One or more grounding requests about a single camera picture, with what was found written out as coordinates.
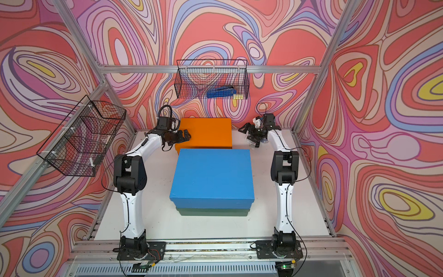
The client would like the aluminium front rail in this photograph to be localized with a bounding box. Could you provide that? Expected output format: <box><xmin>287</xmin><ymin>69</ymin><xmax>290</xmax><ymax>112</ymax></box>
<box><xmin>62</xmin><ymin>237</ymin><xmax>360</xmax><ymax>277</ymax></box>

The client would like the blue tool in basket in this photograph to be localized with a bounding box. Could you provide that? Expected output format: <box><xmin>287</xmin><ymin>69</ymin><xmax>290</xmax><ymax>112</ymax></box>
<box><xmin>206</xmin><ymin>85</ymin><xmax>236</xmax><ymax>99</ymax></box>

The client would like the aluminium frame left diagonal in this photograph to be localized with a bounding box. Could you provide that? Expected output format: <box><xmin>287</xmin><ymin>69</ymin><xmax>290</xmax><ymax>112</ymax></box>
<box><xmin>1</xmin><ymin>82</ymin><xmax>107</xmax><ymax>227</ymax></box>

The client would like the aluminium frame horizontal bar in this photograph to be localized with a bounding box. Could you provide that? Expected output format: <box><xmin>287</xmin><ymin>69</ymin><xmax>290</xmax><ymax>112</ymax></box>
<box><xmin>99</xmin><ymin>65</ymin><xmax>321</xmax><ymax>74</ymax></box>

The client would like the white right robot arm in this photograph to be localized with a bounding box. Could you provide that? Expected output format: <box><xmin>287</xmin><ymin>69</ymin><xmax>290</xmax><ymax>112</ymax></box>
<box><xmin>239</xmin><ymin>123</ymin><xmax>303</xmax><ymax>260</ymax></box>

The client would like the orange shoebox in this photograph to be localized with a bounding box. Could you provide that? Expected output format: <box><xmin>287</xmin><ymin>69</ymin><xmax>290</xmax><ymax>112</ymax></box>
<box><xmin>175</xmin><ymin>118</ymin><xmax>233</xmax><ymax>154</ymax></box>

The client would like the aluminium frame left post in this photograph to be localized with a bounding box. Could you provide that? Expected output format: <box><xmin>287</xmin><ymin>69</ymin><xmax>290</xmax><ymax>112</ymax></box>
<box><xmin>51</xmin><ymin>0</ymin><xmax>137</xmax><ymax>134</ymax></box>

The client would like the black wire basket back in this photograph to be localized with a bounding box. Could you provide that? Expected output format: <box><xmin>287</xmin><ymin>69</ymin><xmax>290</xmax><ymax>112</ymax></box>
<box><xmin>174</xmin><ymin>59</ymin><xmax>250</xmax><ymax>99</ymax></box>

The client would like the aluminium frame post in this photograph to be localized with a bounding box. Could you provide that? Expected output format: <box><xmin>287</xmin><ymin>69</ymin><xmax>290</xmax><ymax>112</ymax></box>
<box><xmin>292</xmin><ymin>0</ymin><xmax>361</xmax><ymax>135</ymax></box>
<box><xmin>51</xmin><ymin>0</ymin><xmax>137</xmax><ymax>134</ymax></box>

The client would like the yellow block in basket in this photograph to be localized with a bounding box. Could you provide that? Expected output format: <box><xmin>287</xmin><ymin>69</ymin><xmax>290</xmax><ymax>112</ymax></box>
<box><xmin>232</xmin><ymin>94</ymin><xmax>244</xmax><ymax>100</ymax></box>

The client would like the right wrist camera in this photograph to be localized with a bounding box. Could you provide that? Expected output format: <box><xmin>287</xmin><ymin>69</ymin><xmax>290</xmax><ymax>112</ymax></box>
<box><xmin>253</xmin><ymin>113</ymin><xmax>279</xmax><ymax>130</ymax></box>

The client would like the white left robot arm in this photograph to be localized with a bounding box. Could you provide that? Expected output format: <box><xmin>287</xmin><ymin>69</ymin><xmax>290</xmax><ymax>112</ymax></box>
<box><xmin>113</xmin><ymin>130</ymin><xmax>191</xmax><ymax>262</ymax></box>

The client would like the black wire basket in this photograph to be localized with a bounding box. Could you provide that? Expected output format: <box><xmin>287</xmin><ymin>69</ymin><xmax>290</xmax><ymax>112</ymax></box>
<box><xmin>46</xmin><ymin>100</ymin><xmax>126</xmax><ymax>177</ymax></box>
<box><xmin>174</xmin><ymin>59</ymin><xmax>250</xmax><ymax>99</ymax></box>

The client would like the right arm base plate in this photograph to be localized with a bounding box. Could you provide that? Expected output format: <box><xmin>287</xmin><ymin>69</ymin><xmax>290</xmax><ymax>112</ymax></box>
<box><xmin>253</xmin><ymin>240</ymin><xmax>304</xmax><ymax>260</ymax></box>

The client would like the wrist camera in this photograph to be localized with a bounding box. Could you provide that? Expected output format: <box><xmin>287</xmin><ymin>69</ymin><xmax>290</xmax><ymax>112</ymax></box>
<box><xmin>156</xmin><ymin>105</ymin><xmax>181</xmax><ymax>132</ymax></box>
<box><xmin>253</xmin><ymin>113</ymin><xmax>279</xmax><ymax>130</ymax></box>

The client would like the aluminium frame right post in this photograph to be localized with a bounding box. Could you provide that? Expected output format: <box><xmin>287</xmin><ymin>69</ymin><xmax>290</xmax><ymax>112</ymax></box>
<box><xmin>292</xmin><ymin>0</ymin><xmax>361</xmax><ymax>135</ymax></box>

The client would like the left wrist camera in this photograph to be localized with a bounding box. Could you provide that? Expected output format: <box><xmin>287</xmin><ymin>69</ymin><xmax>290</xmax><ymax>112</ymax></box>
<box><xmin>156</xmin><ymin>105</ymin><xmax>181</xmax><ymax>132</ymax></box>

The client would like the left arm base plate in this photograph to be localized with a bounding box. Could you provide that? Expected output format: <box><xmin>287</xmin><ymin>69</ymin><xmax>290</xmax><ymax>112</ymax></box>
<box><xmin>117</xmin><ymin>241</ymin><xmax>166</xmax><ymax>262</ymax></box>

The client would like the black wire basket left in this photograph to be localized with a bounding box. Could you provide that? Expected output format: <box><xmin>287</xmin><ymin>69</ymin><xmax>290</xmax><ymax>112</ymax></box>
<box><xmin>46</xmin><ymin>100</ymin><xmax>126</xmax><ymax>177</ymax></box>

